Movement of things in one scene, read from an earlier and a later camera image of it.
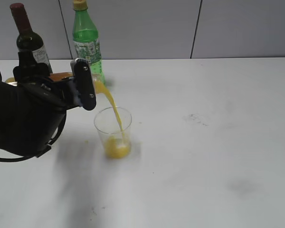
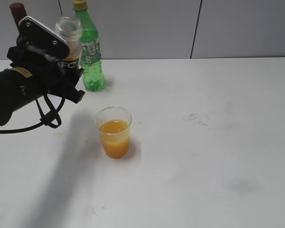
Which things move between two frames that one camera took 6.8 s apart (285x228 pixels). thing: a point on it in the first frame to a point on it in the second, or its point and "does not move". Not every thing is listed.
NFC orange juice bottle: x=60 y=76 to x=70 y=29
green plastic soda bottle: x=86 y=40 does not move
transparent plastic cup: x=114 y=128 does not move
